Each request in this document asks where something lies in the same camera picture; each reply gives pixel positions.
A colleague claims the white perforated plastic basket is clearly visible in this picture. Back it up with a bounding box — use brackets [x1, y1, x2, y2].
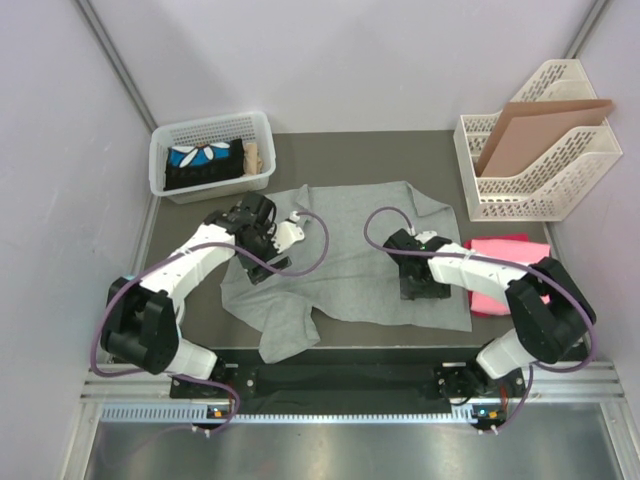
[148, 111, 276, 204]

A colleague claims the beige folded cloth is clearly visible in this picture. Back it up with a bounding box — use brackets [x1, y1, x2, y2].
[243, 142, 263, 176]

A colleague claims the brown cardboard sheet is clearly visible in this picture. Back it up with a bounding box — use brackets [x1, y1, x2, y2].
[475, 99, 615, 178]

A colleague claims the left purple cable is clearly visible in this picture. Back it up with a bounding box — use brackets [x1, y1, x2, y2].
[88, 209, 331, 436]

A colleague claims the grey t shirt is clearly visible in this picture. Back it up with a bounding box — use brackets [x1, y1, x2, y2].
[221, 181, 472, 363]

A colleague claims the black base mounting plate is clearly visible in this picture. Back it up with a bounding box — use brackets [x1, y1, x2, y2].
[113, 345, 526, 414]

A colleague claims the white file organizer rack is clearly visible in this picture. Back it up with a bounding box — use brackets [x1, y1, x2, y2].
[454, 59, 622, 222]

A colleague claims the magenta folded shirt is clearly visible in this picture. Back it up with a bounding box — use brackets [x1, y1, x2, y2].
[464, 233, 529, 317]

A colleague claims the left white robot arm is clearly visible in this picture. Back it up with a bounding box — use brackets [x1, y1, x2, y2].
[96, 193, 304, 397]

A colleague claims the purple cable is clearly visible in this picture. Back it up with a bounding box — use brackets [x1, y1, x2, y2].
[362, 206, 600, 436]
[88, 209, 331, 436]

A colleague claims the grey slotted cable duct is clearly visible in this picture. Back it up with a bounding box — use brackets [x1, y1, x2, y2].
[100, 403, 497, 425]

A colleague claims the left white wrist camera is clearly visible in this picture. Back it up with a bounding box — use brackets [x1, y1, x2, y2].
[272, 211, 305, 253]

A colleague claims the light pink folded shirt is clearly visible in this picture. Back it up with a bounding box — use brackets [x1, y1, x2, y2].
[468, 237, 552, 317]

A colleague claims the black shirt with flower print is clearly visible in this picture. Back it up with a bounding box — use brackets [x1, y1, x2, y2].
[164, 139, 244, 191]

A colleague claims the aluminium frame rail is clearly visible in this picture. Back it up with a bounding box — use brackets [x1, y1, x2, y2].
[61, 361, 639, 479]

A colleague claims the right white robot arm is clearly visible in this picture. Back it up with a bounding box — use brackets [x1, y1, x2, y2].
[382, 229, 596, 396]

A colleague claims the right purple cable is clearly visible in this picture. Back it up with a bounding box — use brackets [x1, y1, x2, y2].
[362, 206, 600, 436]

